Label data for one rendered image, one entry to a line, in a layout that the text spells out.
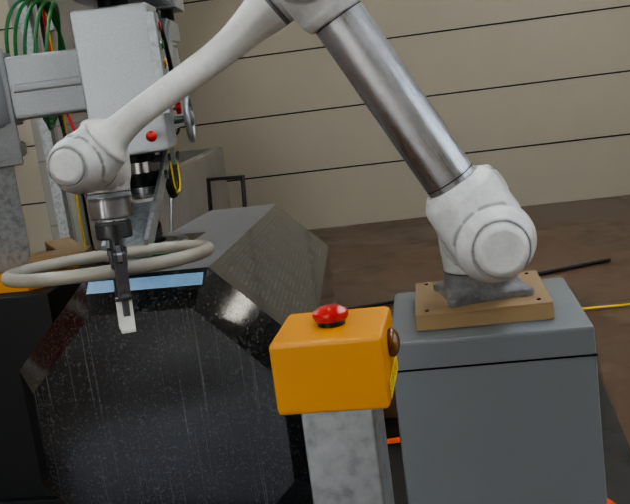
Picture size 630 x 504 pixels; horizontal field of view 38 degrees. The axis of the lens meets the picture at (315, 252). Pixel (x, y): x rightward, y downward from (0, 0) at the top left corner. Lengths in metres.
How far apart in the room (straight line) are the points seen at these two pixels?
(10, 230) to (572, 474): 2.21
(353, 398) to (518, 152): 6.88
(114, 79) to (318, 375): 1.86
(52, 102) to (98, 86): 0.68
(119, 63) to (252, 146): 5.21
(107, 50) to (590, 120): 5.63
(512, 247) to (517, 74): 6.10
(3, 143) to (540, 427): 2.17
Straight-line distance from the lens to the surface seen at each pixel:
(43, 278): 2.02
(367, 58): 1.70
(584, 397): 1.91
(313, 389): 0.97
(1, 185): 3.44
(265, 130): 7.84
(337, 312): 0.99
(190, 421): 2.53
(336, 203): 7.84
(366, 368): 0.95
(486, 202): 1.71
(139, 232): 2.56
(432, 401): 1.89
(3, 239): 3.46
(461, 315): 1.90
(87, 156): 1.74
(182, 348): 2.47
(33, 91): 3.40
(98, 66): 2.73
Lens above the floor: 1.36
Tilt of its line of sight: 11 degrees down
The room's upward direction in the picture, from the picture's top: 8 degrees counter-clockwise
